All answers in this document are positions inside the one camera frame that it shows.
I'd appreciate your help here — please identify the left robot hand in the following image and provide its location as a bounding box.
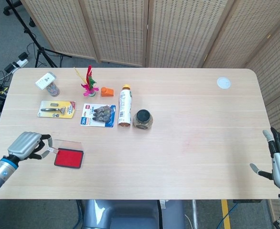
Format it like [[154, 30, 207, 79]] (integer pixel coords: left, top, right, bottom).
[[7, 132, 54, 161]]

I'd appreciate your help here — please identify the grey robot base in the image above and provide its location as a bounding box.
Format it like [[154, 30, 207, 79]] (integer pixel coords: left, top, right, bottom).
[[81, 199, 186, 229]]

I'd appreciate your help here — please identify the red ink pad clear lid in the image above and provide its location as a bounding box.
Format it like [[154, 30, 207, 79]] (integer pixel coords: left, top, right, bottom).
[[52, 139, 85, 169]]

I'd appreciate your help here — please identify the yellow razor blister pack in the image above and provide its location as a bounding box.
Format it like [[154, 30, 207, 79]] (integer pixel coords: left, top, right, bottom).
[[37, 100, 76, 119]]

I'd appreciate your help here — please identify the clear canister with white card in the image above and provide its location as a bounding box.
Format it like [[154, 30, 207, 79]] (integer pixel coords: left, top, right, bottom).
[[34, 72, 60, 97]]

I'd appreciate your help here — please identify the blue correction tape pack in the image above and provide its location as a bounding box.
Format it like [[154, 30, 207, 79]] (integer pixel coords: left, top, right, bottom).
[[79, 103, 117, 128]]

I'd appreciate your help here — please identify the white power strip with plugs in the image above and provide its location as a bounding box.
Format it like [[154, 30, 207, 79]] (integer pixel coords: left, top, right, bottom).
[[4, 52, 30, 73]]

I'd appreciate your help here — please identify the colourful feather shuttlecock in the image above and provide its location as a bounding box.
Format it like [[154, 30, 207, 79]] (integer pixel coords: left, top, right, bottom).
[[73, 64, 99, 98]]

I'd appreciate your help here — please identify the black tripod stand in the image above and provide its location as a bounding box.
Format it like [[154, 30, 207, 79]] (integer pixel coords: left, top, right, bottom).
[[5, 0, 73, 69]]

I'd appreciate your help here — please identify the orange plastic block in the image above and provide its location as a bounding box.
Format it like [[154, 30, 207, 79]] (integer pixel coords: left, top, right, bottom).
[[100, 86, 114, 97]]

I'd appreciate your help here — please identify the metal table leg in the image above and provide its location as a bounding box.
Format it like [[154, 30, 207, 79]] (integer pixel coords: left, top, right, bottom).
[[191, 199, 198, 229]]

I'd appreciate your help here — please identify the white round table grommet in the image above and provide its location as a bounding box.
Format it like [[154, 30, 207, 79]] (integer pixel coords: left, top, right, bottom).
[[216, 76, 232, 90]]

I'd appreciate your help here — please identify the white bottle orange cap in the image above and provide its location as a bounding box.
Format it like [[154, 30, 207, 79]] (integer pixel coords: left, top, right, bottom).
[[117, 83, 133, 127]]

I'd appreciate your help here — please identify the glass jar black lid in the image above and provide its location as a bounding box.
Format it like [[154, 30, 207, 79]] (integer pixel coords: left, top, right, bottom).
[[132, 109, 154, 130]]

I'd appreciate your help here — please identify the black office chair base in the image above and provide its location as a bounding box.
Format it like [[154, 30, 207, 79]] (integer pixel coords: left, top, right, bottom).
[[3, 0, 35, 27]]

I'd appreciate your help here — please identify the woven wooden folding screen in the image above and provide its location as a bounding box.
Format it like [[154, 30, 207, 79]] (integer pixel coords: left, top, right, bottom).
[[20, 0, 280, 138]]

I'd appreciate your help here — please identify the blue cable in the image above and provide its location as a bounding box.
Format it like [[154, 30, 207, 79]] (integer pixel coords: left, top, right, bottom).
[[222, 201, 237, 229]]

